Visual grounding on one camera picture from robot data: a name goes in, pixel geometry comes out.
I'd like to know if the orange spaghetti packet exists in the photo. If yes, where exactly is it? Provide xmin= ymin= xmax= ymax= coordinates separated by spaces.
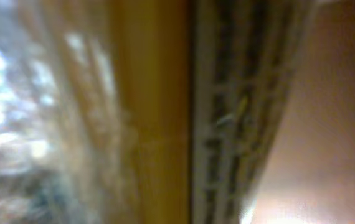
xmin=0 ymin=1 xmax=190 ymax=223

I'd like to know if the grey plastic basket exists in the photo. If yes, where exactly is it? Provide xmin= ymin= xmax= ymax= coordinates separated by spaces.
xmin=191 ymin=0 xmax=316 ymax=224

